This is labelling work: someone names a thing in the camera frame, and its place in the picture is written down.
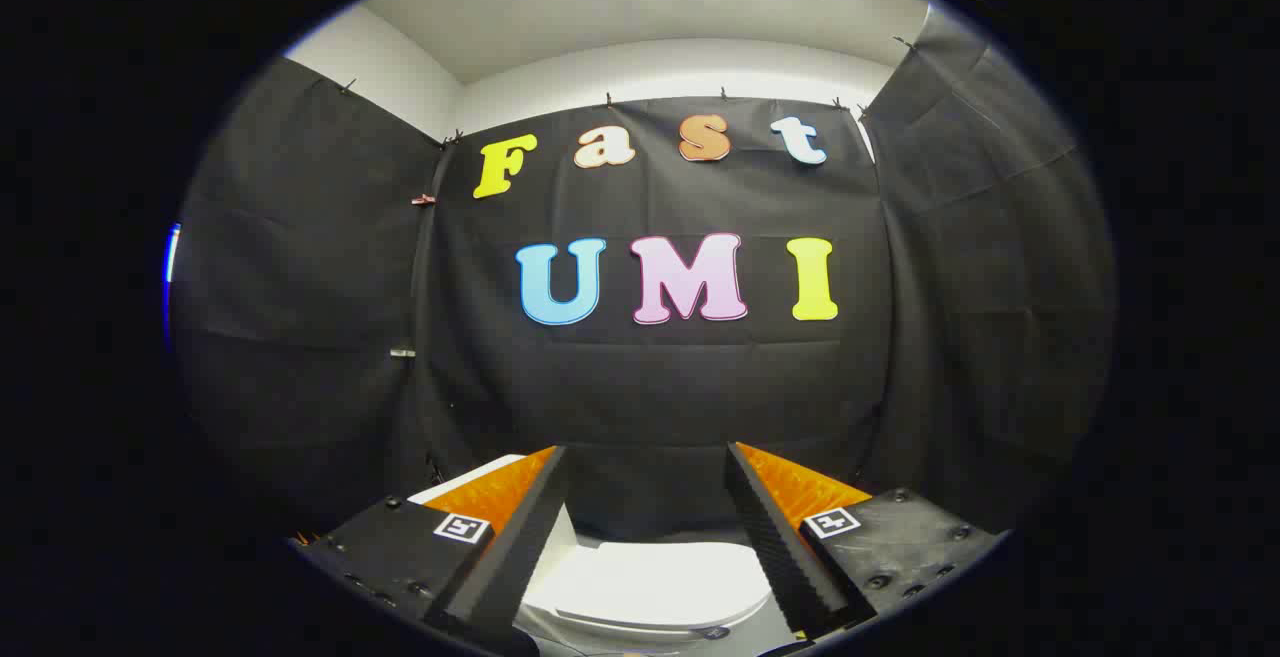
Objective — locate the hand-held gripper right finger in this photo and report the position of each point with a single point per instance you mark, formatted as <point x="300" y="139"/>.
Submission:
<point x="780" y="557"/>

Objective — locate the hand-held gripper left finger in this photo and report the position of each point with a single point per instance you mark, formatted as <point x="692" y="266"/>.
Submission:
<point x="515" y="557"/>

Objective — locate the white toilet lid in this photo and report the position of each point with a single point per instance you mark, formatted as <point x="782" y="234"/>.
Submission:
<point x="650" y="582"/>

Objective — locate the white toilet tank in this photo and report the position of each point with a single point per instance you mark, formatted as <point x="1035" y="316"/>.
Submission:
<point x="562" y="552"/>

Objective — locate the black backdrop cloth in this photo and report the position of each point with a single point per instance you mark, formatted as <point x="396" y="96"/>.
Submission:
<point x="650" y="387"/>

